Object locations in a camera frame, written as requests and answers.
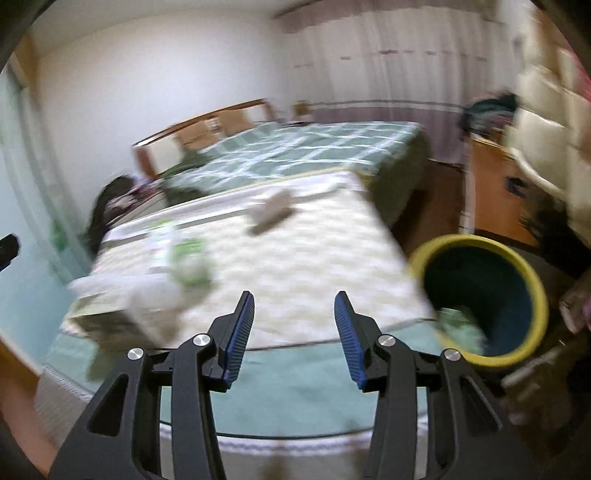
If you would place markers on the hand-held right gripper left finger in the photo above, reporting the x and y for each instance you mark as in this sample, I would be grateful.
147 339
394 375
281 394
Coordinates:
238 341

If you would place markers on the frosted glass wardrobe door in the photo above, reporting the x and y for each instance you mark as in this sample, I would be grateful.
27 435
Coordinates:
32 184

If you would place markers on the brown tissue box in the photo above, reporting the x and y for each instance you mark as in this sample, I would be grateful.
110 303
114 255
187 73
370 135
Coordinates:
302 108

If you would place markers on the yellow-rimmed dark blue bin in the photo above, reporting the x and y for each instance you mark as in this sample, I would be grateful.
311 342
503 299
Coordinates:
480 277

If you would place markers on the dark green garment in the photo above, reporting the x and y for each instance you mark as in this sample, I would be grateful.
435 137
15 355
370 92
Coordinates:
184 164

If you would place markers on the wooden white bed headboard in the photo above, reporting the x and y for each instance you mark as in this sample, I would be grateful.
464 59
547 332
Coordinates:
157 145

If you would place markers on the brown object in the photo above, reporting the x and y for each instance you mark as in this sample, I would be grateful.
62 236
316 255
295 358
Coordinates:
278 203

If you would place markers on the white and mauve curtain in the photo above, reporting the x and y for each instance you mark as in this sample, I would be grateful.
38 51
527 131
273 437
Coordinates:
392 69

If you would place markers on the floral print drink carton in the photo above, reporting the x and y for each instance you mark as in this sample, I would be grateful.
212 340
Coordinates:
101 327

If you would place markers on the patterned beige green tablecloth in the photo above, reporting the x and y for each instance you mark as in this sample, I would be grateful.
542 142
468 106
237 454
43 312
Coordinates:
300 258

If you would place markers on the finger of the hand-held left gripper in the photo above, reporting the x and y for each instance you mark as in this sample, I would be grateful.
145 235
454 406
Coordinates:
8 251

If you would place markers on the clothes pile on desk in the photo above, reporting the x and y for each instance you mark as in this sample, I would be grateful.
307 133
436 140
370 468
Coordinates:
489 110

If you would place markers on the cream puffer jacket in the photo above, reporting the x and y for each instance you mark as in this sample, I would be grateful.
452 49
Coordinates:
549 115

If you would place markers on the brown pillow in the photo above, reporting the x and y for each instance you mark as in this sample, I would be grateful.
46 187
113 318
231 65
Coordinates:
235 123
194 136

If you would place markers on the dark clothes pile on nightstand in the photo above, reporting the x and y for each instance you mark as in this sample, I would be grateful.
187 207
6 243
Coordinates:
111 207

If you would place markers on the bed with green plaid duvet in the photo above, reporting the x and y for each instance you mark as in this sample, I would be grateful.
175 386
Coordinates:
300 147

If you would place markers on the wooden desk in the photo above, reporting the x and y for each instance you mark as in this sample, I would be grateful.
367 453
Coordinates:
494 194

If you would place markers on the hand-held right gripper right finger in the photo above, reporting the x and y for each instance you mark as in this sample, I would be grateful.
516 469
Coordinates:
348 341

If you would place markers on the green plastic bottle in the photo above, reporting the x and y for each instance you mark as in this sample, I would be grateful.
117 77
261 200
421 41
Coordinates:
196 265

